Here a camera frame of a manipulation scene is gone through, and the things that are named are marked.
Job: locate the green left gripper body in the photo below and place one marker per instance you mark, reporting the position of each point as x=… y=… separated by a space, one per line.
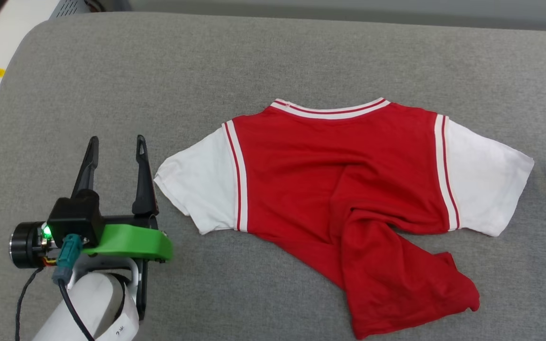
x=131 y=241

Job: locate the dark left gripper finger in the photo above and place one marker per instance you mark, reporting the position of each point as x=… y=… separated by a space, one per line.
x=88 y=175
x=144 y=199

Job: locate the red and white t-shirt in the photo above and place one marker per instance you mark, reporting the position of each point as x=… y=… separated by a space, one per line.
x=325 y=166

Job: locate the white metal equipment box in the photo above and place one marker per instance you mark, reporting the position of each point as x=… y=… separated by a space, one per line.
x=17 y=38

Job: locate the white partition panel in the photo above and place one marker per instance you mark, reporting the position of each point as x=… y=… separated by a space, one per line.
x=349 y=4

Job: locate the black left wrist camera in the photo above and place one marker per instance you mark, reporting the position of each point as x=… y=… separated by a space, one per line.
x=74 y=218

